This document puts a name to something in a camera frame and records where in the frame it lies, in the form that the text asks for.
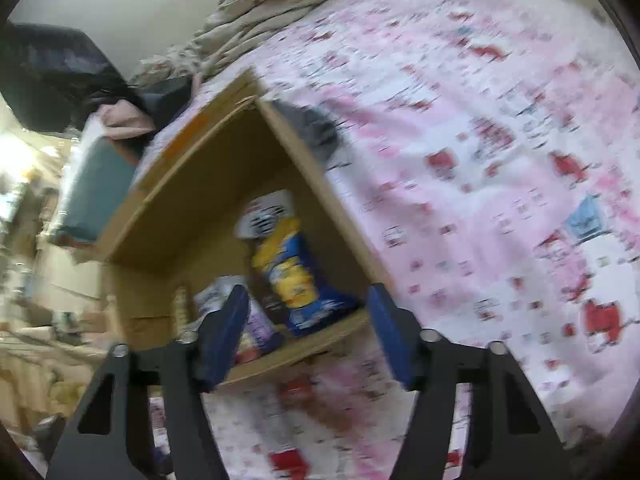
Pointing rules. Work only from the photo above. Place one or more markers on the yellow checked snack packet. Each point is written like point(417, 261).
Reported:
point(181, 310)

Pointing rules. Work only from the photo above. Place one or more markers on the dark blue cloth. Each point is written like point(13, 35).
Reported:
point(167, 94)

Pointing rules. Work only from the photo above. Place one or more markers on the white red-printed snack packet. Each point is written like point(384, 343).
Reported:
point(265, 215)

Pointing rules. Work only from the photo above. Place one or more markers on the pink cloth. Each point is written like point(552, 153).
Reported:
point(125, 117)

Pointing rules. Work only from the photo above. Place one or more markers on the dark brown snack packet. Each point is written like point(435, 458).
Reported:
point(270, 307)

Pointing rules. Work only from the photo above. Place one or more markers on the dark shiny bag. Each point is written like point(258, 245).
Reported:
point(55, 75)

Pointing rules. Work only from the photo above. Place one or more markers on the floral quilt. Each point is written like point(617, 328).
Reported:
point(260, 10)

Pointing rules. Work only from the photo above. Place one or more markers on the white purple snack packet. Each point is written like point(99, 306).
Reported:
point(260, 332)

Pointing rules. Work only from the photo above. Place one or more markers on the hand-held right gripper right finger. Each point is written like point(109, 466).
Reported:
point(392, 335)

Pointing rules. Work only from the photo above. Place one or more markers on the dark grey cloth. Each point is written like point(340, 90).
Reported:
point(315, 130)

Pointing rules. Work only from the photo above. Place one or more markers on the pink printed bed sheet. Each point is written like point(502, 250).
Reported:
point(475, 110)

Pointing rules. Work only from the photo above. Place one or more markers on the blue yellow chips bag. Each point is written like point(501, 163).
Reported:
point(295, 280)

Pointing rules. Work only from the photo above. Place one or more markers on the cardboard box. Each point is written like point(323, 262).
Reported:
point(200, 200)

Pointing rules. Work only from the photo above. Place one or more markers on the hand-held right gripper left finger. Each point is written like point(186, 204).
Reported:
point(222, 340)

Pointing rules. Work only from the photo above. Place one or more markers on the teal pillow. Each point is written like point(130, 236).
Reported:
point(90, 195)

